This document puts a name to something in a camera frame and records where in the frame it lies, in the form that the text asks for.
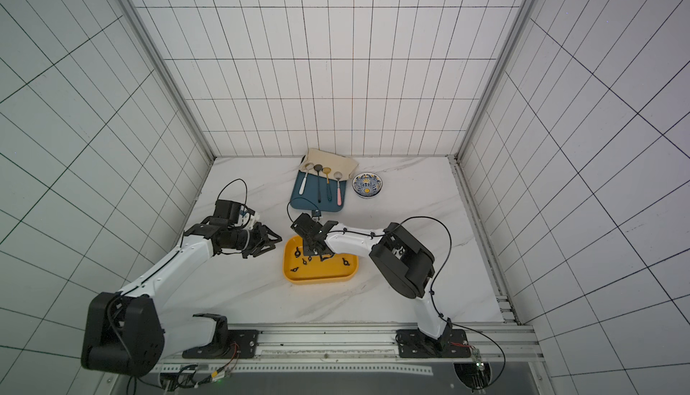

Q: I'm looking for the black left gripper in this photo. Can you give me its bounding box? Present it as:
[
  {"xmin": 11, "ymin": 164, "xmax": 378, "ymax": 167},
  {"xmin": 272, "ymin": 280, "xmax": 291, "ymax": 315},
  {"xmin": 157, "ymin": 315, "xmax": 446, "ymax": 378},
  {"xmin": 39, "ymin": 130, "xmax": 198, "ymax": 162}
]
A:
[{"xmin": 222, "ymin": 221, "xmax": 282, "ymax": 259}]

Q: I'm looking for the yellow plastic storage box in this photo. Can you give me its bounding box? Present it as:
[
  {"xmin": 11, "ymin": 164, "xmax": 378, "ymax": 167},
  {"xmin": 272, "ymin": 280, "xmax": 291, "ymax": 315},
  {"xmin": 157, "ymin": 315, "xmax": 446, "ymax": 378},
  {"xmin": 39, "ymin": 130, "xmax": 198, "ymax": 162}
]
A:
[{"xmin": 283, "ymin": 236, "xmax": 359, "ymax": 285}]

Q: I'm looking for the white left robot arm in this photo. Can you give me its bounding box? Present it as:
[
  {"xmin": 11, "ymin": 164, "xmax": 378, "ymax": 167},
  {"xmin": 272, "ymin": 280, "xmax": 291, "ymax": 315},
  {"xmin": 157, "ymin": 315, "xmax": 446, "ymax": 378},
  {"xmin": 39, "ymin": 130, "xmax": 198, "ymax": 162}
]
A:
[{"xmin": 81, "ymin": 222, "xmax": 282, "ymax": 377}]

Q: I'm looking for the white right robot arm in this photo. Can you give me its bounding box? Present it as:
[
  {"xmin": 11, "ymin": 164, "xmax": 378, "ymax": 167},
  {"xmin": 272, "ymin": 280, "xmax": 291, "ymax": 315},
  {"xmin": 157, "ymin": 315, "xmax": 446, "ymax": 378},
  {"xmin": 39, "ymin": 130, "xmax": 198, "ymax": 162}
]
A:
[{"xmin": 291, "ymin": 213, "xmax": 445, "ymax": 339}]

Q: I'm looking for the dark teal tray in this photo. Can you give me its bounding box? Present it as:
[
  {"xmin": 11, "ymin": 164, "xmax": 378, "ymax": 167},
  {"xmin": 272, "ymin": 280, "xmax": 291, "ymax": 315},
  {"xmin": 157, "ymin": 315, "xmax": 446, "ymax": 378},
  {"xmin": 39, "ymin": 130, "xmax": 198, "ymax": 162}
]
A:
[{"xmin": 289, "ymin": 171, "xmax": 347, "ymax": 213}]

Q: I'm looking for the gold spoon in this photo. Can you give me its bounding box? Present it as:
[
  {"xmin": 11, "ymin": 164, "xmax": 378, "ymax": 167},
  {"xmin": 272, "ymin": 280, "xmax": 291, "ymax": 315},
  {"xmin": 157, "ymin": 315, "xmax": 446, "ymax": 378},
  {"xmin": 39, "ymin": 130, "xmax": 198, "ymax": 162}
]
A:
[{"xmin": 322, "ymin": 167, "xmax": 332, "ymax": 184}]

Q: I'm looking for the beige cloth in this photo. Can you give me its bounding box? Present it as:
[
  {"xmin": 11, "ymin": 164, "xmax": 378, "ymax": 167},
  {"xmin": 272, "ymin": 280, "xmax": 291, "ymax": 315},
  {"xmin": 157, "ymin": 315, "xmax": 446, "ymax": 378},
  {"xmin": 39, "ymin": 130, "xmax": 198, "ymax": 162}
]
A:
[{"xmin": 298, "ymin": 148, "xmax": 359, "ymax": 180}]

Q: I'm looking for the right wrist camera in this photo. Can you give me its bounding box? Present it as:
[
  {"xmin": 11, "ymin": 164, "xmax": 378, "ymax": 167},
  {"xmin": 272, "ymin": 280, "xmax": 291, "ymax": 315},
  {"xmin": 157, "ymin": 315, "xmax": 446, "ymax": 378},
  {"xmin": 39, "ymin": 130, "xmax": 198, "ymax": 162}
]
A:
[{"xmin": 291, "ymin": 213, "xmax": 323, "ymax": 240}]

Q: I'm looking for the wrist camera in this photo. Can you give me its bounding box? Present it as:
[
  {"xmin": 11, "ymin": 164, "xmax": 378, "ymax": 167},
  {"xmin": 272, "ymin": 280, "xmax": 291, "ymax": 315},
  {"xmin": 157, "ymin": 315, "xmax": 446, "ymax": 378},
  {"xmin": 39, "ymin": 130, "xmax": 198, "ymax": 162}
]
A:
[
  {"xmin": 291, "ymin": 213, "xmax": 323, "ymax": 240},
  {"xmin": 210, "ymin": 199, "xmax": 258, "ymax": 229}
]

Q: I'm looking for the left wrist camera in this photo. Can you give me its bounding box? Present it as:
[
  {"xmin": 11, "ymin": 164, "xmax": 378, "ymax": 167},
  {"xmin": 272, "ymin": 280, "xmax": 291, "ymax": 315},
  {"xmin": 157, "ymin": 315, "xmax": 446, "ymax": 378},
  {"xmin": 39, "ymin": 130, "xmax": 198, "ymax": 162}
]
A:
[{"xmin": 210, "ymin": 199, "xmax": 258, "ymax": 229}]

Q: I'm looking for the pink handled spoon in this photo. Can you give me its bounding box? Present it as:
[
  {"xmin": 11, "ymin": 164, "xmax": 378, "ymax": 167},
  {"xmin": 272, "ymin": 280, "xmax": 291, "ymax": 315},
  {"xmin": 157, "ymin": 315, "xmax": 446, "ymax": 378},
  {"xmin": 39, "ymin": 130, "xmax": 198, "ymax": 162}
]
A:
[{"xmin": 333, "ymin": 171, "xmax": 342, "ymax": 206}]

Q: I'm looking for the black handled spoon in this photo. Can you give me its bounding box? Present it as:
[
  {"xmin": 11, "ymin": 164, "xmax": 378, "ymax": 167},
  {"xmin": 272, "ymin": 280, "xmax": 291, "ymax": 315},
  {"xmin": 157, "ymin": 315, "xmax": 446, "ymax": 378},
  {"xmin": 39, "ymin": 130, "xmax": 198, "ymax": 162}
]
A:
[{"xmin": 314, "ymin": 164, "xmax": 323, "ymax": 203}]

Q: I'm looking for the white handled spoon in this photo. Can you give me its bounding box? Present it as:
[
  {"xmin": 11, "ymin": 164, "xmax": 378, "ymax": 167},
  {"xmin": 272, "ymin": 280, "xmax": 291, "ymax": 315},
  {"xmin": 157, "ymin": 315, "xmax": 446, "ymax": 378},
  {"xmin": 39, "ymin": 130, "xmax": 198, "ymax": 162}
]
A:
[{"xmin": 298, "ymin": 162, "xmax": 314, "ymax": 196}]

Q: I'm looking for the aluminium rail frame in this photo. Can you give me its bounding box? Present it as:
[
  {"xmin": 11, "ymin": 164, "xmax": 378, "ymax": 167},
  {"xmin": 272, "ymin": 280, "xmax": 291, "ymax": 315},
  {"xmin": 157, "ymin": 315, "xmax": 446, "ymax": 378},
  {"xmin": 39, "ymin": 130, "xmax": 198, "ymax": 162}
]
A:
[{"xmin": 96, "ymin": 321, "xmax": 556, "ymax": 395}]

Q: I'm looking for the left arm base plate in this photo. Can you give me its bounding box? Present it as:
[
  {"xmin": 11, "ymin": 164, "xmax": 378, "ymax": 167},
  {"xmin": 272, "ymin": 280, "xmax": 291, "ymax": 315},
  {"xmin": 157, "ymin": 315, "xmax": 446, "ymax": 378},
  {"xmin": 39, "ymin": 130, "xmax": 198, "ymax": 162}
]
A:
[{"xmin": 183, "ymin": 313, "xmax": 259, "ymax": 359}]

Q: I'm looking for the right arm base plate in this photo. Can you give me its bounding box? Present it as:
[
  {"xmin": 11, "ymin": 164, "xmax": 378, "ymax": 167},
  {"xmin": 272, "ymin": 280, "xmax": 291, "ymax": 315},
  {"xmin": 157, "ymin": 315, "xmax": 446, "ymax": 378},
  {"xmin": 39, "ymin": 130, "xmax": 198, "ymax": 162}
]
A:
[{"xmin": 395, "ymin": 328, "xmax": 471, "ymax": 359}]

